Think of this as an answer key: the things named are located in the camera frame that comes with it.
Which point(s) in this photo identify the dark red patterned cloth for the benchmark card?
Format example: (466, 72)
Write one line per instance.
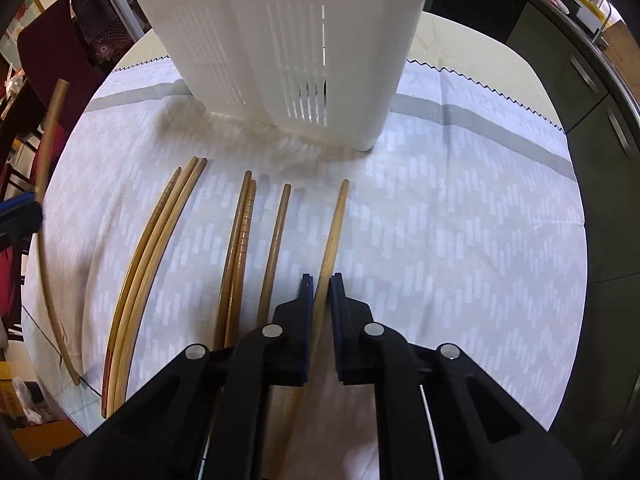
(95, 15)

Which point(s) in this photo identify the wooden cutting board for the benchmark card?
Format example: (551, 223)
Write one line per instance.
(620, 37)

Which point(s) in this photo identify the dark stone kitchen countertop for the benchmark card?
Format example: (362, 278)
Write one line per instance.
(575, 22)

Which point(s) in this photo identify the red wooden chair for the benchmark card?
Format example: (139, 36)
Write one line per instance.
(45, 50)

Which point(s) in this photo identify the pale yellow table cloth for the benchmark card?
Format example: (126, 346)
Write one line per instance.
(465, 40)

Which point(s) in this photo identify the dark brown wooden chopstick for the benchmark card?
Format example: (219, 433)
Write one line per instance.
(276, 245)

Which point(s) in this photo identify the white plastic utensil basket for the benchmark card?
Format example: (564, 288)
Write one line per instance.
(240, 35)

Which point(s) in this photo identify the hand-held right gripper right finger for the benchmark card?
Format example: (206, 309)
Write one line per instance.
(336, 320)

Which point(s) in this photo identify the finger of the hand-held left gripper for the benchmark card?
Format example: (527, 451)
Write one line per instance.
(20, 220)

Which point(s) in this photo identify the green kitchen cabinets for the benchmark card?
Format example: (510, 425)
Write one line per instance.
(545, 70)

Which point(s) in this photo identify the ribbed wooden chopstick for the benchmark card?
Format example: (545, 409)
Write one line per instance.
(240, 220)
(165, 192)

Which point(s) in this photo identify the orange cardboard box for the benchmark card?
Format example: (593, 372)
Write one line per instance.
(35, 435)

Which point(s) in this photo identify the white patterned tablecloth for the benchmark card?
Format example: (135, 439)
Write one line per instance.
(450, 210)

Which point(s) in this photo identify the light wooden chopstick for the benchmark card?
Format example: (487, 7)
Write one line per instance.
(52, 125)
(332, 240)
(248, 225)
(192, 184)
(180, 187)

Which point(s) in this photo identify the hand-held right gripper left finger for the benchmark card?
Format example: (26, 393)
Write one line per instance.
(306, 320)

